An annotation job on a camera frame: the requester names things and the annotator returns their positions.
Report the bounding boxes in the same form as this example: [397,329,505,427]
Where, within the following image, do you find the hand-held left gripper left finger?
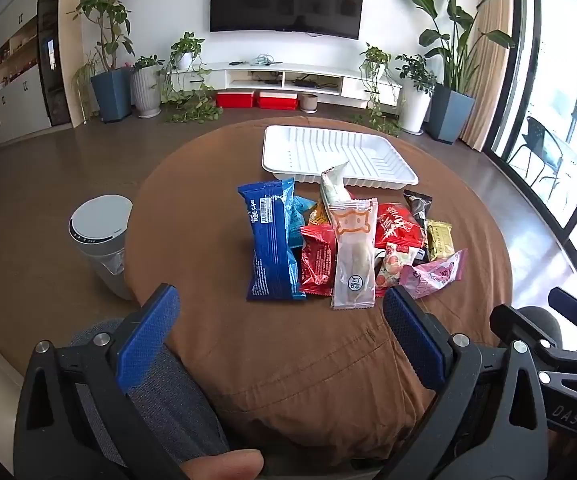
[13,284,189,480]

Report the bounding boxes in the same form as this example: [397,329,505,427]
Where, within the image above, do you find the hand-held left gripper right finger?
[373,286,552,480]

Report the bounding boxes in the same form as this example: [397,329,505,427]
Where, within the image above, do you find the pink snack packet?
[399,249,469,301]

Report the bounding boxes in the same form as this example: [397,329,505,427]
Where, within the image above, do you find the fruit print snack packet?
[375,244,419,297]

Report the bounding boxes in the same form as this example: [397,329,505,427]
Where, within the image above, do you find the gold snack packet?
[426,220,455,262]

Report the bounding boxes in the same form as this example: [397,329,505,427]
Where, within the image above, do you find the orange long snack packet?
[329,198,379,310]

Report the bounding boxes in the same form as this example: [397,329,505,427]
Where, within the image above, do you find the large red snack packet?
[375,202,427,253]

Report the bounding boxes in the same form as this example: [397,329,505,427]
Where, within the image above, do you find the small red snack packet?
[300,224,338,297]

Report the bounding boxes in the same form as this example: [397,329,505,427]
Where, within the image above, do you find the black snack packet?
[403,190,434,231]

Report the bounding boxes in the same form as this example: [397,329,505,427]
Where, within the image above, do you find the orange-white snack packet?
[309,200,333,228]

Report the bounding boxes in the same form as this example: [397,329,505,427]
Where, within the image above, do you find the long blue snack packet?
[237,179,308,302]

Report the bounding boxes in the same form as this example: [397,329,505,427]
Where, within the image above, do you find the light blue snack packet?
[286,194,318,250]

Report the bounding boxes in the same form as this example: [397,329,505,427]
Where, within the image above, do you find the white plastic tray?
[261,125,420,191]

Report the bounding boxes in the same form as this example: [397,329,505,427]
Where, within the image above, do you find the person's left hand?
[181,449,264,480]

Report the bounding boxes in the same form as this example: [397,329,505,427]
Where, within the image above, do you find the grey round trash can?
[68,195,134,302]

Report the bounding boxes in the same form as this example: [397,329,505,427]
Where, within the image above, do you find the round brown table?
[123,117,514,461]

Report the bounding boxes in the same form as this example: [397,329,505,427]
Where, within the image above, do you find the black balcony chair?
[509,116,569,202]

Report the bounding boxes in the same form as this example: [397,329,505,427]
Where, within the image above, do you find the broad-leaf plant in blue pot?
[397,0,517,145]

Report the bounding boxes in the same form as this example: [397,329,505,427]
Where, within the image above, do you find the bushy plant in white pot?
[395,54,438,135]

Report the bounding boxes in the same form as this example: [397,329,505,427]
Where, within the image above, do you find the small plant in ribbed pot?
[132,55,164,118]

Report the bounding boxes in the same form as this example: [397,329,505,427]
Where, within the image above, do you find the leafy tree in blue pot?
[68,0,136,123]

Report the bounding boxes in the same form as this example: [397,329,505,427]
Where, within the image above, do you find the sliding glass door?
[489,0,577,271]

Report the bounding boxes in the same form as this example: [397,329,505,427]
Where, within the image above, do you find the beige curtain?
[461,0,514,151]

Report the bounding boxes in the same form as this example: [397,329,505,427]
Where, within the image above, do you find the white television cabinet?
[168,62,404,108]

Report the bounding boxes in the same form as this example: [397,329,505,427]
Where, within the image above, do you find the trailing vine plant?
[353,42,402,136]

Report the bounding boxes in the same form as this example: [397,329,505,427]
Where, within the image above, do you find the trailing pothos in white pot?
[161,32,223,123]

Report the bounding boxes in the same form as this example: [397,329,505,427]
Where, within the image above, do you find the dark glass display cabinet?
[37,0,75,128]

